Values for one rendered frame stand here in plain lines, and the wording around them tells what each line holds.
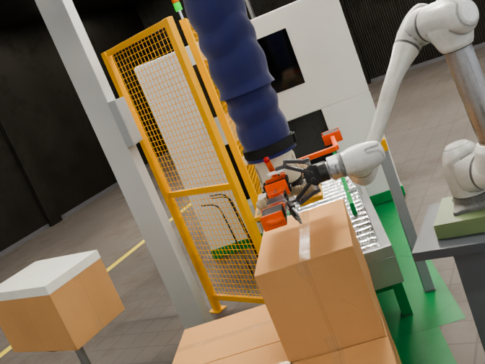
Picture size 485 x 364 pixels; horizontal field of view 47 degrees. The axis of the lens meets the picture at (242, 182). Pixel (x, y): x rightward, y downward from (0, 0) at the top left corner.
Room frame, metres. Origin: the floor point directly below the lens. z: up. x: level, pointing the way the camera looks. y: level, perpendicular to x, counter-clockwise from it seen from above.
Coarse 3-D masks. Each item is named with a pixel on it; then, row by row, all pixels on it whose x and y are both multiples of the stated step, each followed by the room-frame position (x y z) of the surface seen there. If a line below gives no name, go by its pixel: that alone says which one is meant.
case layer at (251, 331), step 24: (240, 312) 2.65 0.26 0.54; (264, 312) 2.55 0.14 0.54; (192, 336) 2.60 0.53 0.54; (216, 336) 2.50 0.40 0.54; (240, 336) 2.41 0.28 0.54; (264, 336) 2.32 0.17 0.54; (192, 360) 2.36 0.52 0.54; (216, 360) 2.27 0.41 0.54; (240, 360) 2.19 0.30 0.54; (264, 360) 2.12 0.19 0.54; (288, 360) 2.05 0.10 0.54; (312, 360) 1.98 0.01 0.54; (336, 360) 1.92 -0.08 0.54; (360, 360) 1.86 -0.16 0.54; (384, 360) 1.80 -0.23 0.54
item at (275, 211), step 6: (276, 204) 1.73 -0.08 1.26; (282, 204) 1.73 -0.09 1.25; (264, 210) 1.73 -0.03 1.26; (270, 210) 1.70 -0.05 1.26; (276, 210) 1.67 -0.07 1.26; (282, 210) 1.67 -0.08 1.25; (264, 216) 1.67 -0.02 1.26; (270, 216) 1.66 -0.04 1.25; (276, 216) 1.66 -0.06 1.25; (282, 216) 1.65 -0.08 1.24; (264, 222) 1.66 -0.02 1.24; (282, 222) 1.66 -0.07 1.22; (264, 228) 1.67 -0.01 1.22; (270, 228) 1.66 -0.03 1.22
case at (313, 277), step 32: (288, 224) 2.47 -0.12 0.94; (320, 224) 2.30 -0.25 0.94; (288, 256) 2.09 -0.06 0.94; (320, 256) 1.97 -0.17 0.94; (352, 256) 1.95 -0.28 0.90; (288, 288) 2.01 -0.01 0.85; (320, 288) 1.98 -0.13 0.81; (352, 288) 1.96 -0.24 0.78; (288, 320) 2.02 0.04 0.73; (320, 320) 1.99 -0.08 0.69; (352, 320) 1.97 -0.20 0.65; (288, 352) 2.03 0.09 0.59; (320, 352) 2.00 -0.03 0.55
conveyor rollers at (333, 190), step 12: (336, 180) 4.26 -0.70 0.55; (348, 180) 4.14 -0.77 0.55; (324, 192) 4.09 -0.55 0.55; (336, 192) 3.98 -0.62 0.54; (312, 204) 3.92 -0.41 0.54; (348, 204) 3.61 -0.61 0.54; (360, 204) 3.51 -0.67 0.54; (360, 216) 3.33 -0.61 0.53; (360, 228) 3.09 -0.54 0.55; (372, 228) 3.08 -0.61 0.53; (360, 240) 2.92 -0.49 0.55; (372, 240) 2.89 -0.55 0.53
